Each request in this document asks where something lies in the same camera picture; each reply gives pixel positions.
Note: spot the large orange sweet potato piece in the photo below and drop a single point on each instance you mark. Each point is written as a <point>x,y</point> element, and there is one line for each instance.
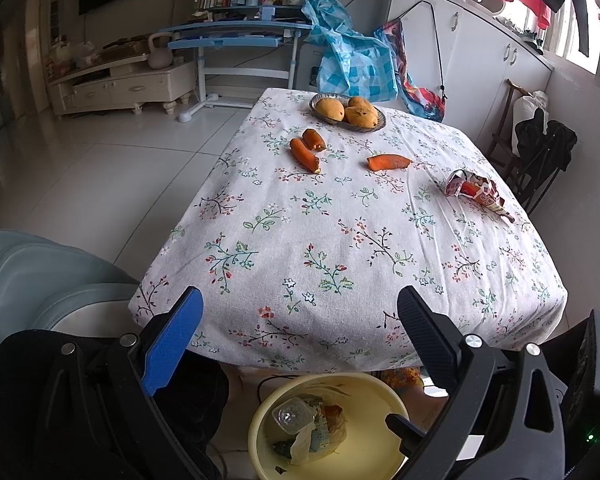
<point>387,162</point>

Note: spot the black cloth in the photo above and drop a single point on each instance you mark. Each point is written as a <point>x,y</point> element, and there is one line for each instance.
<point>550,145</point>

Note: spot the cream television cabinet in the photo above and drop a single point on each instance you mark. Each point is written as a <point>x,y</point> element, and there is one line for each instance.
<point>130,87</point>

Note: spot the blue study desk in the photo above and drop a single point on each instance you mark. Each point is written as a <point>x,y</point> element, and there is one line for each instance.
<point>230,27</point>

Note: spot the grey-blue padded chair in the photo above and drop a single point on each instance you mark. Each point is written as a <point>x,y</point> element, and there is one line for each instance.
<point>40,270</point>

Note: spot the beige kettlebell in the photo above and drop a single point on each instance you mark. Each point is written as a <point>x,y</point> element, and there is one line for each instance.
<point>160,57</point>

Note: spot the yellow plastic basin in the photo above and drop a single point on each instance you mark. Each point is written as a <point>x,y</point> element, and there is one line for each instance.
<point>370,452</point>

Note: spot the colourful printed bag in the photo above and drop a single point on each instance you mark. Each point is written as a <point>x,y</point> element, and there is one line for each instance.
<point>420,95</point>

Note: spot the white plastic bag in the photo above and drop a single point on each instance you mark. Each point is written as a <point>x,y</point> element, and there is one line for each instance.
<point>302,450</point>

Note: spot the red snack wrapper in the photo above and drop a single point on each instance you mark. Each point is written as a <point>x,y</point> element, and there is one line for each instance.
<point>475,190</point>

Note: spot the person's black trousers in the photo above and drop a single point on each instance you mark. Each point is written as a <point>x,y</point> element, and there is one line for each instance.
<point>200,395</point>

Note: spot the yellow mango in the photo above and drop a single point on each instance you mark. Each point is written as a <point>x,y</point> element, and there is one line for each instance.
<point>360,102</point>
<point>329,108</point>
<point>360,116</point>

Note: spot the wooden chair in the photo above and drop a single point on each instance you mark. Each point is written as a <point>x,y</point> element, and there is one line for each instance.
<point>505,125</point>

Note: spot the white cabinet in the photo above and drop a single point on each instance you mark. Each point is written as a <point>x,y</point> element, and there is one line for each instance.
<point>480,60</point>

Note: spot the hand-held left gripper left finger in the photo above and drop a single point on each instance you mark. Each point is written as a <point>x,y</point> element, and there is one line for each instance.
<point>172,345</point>

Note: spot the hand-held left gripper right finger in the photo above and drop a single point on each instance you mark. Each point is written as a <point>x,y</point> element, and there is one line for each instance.
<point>430,340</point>

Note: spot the white cloth bag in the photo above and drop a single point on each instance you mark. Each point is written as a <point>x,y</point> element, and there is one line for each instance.
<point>527,107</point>

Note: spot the silver fruit plate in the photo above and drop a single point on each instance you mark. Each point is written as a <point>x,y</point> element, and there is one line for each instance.
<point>380,121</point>

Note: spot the light blue milk carton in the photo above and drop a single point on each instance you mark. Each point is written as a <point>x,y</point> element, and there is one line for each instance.
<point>327,437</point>

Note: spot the blue checked plastic bag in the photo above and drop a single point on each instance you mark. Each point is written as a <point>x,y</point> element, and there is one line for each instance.
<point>355,70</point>

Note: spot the clear plastic container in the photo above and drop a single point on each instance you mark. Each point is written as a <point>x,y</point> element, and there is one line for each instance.
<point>292,415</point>

